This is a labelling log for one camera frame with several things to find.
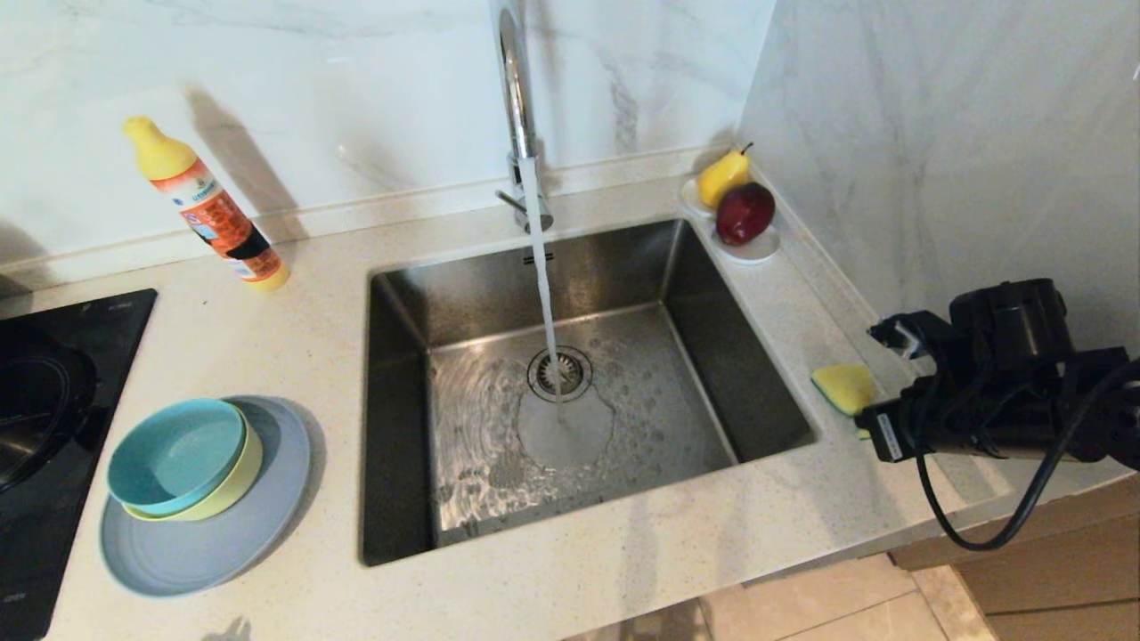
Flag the yellow and green sponge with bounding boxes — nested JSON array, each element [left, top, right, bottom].
[[810, 363, 883, 439]]

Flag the chrome kitchen faucet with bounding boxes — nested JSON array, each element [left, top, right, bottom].
[[487, 0, 555, 234]]

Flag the orange dish soap bottle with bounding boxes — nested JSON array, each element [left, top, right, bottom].
[[123, 116, 291, 293]]

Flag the teal bowl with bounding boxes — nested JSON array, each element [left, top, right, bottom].
[[107, 398, 248, 517]]

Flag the stainless steel sink basin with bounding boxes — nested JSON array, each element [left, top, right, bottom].
[[359, 216, 820, 569]]

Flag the metal sink drain strainer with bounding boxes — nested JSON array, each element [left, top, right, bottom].
[[525, 345, 593, 403]]

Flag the small white dish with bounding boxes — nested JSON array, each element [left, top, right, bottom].
[[712, 223, 781, 263], [680, 176, 716, 217]]

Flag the beige wooden cabinet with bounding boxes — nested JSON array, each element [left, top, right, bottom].
[[888, 481, 1140, 641]]

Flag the dark red apple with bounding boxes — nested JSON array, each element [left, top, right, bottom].
[[714, 182, 776, 246]]

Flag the yellow pear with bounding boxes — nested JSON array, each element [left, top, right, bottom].
[[696, 141, 754, 208]]

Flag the yellow-green bowl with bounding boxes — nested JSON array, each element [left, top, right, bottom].
[[123, 426, 265, 523]]

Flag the blue-grey plate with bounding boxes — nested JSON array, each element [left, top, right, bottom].
[[100, 395, 312, 597]]

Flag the black induction cooktop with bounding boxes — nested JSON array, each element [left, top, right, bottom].
[[0, 288, 159, 641]]

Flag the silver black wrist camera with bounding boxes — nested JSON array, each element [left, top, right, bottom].
[[868, 312, 949, 361]]

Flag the smooth black camera cable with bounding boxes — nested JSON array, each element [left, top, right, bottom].
[[916, 356, 1140, 553]]

